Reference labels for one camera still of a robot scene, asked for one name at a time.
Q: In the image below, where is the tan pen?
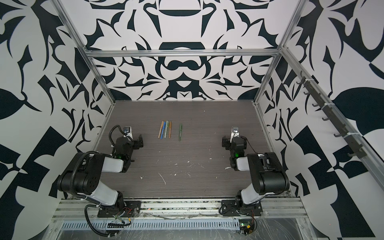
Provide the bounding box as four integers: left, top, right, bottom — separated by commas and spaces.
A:
158, 121, 165, 139

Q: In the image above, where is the blue pen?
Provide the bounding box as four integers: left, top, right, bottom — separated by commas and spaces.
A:
160, 121, 166, 139

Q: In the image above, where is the light green pen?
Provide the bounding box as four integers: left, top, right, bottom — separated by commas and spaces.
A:
163, 121, 169, 139

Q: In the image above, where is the brown pen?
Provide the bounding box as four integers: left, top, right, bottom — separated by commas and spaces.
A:
168, 121, 172, 139

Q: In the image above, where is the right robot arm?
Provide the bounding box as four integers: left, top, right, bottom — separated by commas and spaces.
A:
219, 136, 290, 217

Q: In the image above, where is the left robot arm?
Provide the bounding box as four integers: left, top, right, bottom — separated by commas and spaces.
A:
57, 135, 144, 214

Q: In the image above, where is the green circuit board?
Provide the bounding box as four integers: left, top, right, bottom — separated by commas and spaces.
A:
239, 219, 258, 236

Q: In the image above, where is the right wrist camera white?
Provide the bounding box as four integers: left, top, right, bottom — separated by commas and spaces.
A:
230, 127, 240, 142

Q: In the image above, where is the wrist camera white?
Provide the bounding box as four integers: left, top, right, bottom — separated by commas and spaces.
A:
230, 127, 240, 142
123, 127, 134, 142

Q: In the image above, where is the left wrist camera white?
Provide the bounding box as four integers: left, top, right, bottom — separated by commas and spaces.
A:
123, 127, 134, 142

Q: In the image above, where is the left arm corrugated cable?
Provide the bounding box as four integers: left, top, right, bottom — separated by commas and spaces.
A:
69, 124, 133, 238

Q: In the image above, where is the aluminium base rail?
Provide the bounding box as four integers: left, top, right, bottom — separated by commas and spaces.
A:
53, 197, 307, 218

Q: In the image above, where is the white cable duct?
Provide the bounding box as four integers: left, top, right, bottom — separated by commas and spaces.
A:
59, 218, 245, 231

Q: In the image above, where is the wall hook rack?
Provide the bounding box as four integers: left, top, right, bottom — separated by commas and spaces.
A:
298, 75, 370, 159

